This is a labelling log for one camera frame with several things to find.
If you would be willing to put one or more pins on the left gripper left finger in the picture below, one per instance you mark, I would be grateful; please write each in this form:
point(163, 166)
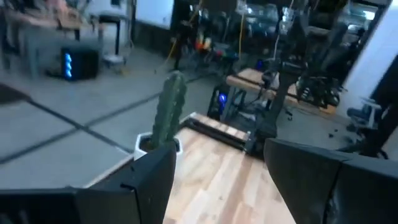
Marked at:
point(140, 193)

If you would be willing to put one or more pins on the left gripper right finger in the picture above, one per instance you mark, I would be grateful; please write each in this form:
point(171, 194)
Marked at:
point(311, 186)

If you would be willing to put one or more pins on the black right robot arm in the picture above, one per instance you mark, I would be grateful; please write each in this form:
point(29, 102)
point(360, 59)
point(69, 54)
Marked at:
point(267, 133)

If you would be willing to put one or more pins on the green cactus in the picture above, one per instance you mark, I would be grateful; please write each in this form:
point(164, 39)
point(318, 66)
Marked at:
point(169, 109)

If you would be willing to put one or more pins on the black computer tower blue lights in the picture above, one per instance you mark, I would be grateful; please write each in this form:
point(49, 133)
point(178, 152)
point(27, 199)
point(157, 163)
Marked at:
point(219, 102)
point(84, 63)

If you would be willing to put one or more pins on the distant wooden table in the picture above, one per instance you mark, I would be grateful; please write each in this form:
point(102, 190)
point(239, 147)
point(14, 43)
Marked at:
point(248, 76)

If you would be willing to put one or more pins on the small black table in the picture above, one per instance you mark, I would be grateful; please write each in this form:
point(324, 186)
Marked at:
point(113, 18)

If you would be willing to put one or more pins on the black aluminium table frame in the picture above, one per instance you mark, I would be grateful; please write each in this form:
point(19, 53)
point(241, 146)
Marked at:
point(214, 137)

